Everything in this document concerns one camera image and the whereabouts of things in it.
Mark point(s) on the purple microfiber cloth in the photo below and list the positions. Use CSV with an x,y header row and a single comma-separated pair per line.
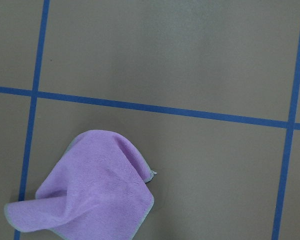
x,y
96,191

